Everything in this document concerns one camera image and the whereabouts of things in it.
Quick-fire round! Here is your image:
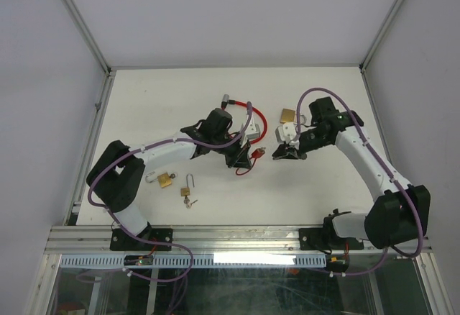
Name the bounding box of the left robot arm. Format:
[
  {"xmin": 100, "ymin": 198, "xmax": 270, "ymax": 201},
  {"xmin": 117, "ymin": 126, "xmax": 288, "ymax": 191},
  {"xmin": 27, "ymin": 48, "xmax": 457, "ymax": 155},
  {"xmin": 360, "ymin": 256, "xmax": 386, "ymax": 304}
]
[{"xmin": 86, "ymin": 102, "xmax": 253, "ymax": 250}]

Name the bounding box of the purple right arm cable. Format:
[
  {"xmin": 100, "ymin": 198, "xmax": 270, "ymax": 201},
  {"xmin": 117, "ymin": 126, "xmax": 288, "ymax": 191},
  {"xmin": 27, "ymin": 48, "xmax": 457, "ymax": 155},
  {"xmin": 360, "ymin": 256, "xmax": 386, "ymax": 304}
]
[{"xmin": 295, "ymin": 87, "xmax": 425, "ymax": 278}]

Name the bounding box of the red cable lock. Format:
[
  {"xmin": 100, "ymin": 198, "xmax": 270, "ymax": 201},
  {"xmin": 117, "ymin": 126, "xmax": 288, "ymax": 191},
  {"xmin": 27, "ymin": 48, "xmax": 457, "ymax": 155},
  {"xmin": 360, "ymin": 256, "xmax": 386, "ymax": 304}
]
[{"xmin": 221, "ymin": 94, "xmax": 268, "ymax": 144}]

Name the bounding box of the aluminium mounting rail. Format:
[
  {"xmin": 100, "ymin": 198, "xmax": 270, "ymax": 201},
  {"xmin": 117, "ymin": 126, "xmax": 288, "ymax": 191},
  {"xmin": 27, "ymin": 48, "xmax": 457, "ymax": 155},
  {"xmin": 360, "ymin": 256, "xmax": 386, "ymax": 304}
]
[{"xmin": 45, "ymin": 224, "xmax": 431, "ymax": 255}]

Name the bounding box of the medium brass padlock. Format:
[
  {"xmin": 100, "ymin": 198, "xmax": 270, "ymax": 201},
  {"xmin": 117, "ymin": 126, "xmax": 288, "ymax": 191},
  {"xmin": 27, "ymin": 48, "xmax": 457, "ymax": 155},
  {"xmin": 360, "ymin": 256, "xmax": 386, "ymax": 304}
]
[{"xmin": 144, "ymin": 173, "xmax": 177, "ymax": 188}]

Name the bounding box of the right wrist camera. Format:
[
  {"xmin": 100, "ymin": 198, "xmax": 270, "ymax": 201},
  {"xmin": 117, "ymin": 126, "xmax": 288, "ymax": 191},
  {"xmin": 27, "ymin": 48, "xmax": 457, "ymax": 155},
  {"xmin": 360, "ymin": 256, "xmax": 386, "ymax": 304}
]
[{"xmin": 275, "ymin": 122, "xmax": 300, "ymax": 148}]

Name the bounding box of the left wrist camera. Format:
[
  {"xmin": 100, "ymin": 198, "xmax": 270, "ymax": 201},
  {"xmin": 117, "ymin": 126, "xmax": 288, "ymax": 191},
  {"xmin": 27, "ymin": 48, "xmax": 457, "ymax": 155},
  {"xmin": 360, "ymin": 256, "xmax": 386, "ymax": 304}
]
[{"xmin": 239, "ymin": 114, "xmax": 261, "ymax": 144}]

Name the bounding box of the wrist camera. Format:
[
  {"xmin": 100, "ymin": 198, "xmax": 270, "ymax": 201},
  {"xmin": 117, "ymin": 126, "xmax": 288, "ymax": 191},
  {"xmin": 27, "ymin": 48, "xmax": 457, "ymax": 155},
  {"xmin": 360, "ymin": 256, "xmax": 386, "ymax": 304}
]
[
  {"xmin": 239, "ymin": 114, "xmax": 261, "ymax": 144},
  {"xmin": 275, "ymin": 122, "xmax": 300, "ymax": 148}
]

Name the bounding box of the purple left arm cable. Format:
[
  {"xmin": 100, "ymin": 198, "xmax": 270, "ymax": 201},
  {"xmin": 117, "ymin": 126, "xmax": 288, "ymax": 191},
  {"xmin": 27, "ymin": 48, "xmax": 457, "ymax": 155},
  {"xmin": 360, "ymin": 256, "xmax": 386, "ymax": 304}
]
[{"xmin": 87, "ymin": 101, "xmax": 254, "ymax": 222}]

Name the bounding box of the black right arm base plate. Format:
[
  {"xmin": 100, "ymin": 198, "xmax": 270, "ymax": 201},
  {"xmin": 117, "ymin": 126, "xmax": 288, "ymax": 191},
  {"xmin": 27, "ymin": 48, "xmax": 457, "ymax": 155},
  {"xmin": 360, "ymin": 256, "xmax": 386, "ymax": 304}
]
[{"xmin": 298, "ymin": 227, "xmax": 364, "ymax": 254}]

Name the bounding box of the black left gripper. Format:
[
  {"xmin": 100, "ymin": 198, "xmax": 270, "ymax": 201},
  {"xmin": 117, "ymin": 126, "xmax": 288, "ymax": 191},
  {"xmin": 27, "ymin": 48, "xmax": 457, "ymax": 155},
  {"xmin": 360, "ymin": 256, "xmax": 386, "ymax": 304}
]
[{"xmin": 213, "ymin": 132, "xmax": 252, "ymax": 170}]

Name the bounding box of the large brass padlock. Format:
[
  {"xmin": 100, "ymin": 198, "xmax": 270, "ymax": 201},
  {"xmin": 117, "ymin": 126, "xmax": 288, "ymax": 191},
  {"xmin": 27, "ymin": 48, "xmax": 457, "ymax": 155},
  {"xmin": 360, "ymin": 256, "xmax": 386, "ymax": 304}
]
[{"xmin": 280, "ymin": 108, "xmax": 307, "ymax": 125}]

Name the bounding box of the white slotted cable duct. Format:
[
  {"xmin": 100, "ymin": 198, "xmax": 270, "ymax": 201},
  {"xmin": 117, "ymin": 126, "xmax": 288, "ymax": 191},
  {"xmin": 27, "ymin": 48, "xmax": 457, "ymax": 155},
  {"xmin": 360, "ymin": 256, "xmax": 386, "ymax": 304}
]
[{"xmin": 60, "ymin": 252, "xmax": 326, "ymax": 269}]

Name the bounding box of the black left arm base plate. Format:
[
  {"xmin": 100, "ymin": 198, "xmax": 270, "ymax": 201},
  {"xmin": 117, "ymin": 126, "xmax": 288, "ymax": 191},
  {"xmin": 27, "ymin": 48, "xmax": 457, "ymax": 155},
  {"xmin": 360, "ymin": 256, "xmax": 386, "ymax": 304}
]
[{"xmin": 109, "ymin": 227, "xmax": 173, "ymax": 252}]

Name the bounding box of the small brass padlock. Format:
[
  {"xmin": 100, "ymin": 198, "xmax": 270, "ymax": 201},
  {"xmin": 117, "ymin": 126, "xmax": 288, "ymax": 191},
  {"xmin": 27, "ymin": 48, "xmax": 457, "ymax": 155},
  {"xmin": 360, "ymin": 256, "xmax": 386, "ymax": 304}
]
[{"xmin": 180, "ymin": 173, "xmax": 195, "ymax": 198}]

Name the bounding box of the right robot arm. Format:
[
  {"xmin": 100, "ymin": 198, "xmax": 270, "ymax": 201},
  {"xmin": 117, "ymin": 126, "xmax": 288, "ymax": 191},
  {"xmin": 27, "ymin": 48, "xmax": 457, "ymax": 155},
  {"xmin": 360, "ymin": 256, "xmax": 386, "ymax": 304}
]
[{"xmin": 272, "ymin": 97, "xmax": 431, "ymax": 249}]

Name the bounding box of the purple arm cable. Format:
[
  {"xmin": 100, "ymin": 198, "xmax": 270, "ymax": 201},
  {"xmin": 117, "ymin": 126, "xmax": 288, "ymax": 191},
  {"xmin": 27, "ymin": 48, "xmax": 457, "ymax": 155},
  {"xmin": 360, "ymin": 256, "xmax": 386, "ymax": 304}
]
[
  {"xmin": 87, "ymin": 101, "xmax": 254, "ymax": 222},
  {"xmin": 295, "ymin": 87, "xmax": 425, "ymax": 278}
]

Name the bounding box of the small red padlock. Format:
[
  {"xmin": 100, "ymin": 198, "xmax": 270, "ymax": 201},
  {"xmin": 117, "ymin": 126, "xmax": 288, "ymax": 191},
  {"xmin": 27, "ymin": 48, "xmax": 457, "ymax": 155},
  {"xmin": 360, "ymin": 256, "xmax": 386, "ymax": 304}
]
[{"xmin": 251, "ymin": 148, "xmax": 264, "ymax": 159}]

